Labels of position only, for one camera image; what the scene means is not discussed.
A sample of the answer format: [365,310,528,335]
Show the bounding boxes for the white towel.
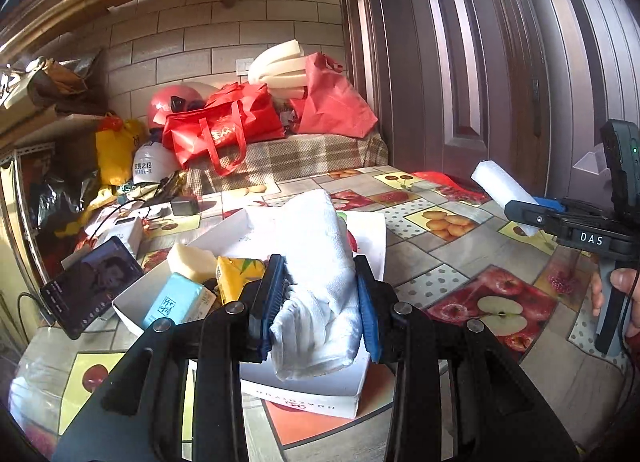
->
[250,189,361,381]

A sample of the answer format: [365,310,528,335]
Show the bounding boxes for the cream foam rolls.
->
[247,40,307,99]

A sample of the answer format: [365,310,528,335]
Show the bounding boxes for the plaid covered bench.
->
[183,130,388,196]

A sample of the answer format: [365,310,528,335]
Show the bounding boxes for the dark wooden door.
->
[343,0,639,206]

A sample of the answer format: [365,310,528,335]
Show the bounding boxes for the yellow sponge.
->
[166,243,217,284]

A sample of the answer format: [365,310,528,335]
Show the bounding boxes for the black tracking camera box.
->
[600,118,640,226]

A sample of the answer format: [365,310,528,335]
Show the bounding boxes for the white power bank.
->
[96,216,143,257]

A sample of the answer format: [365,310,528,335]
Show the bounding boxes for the red tote bag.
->
[162,83,285,176]

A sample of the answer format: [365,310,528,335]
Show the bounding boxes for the red paper bag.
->
[291,52,378,139]

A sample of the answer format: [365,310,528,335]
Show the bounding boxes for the yellow plastic bag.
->
[94,112,148,187]

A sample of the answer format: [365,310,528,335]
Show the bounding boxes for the person right hand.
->
[589,267,640,339]

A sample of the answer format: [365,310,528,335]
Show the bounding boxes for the black charger block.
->
[170,194,201,217]

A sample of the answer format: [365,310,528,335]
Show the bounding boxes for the white foam sheet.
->
[471,161,538,210]

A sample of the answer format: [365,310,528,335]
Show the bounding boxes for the red helmet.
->
[146,84,205,130]

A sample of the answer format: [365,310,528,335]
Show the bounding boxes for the red plush apple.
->
[337,211,358,253]

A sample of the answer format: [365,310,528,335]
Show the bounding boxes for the teal tissue pack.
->
[142,274,216,329]

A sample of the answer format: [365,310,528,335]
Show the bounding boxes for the flat red bag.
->
[413,170,489,206]

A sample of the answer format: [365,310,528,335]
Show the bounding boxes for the fruit pattern tablecloth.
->
[9,166,634,461]

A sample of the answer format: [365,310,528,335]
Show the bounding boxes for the white cardboard box tray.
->
[110,206,388,421]

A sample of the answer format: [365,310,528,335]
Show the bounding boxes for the black smartphone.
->
[40,237,143,341]

